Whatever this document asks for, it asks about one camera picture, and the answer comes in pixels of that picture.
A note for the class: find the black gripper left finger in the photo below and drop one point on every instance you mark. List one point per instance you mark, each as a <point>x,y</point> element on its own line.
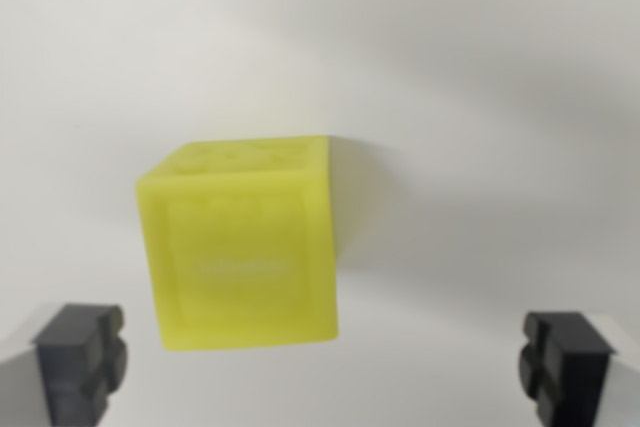
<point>70,362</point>

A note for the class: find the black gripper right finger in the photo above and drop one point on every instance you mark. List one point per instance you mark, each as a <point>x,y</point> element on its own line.
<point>575,372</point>

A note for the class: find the yellow cube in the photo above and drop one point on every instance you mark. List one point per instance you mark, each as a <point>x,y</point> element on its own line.
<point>240,247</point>

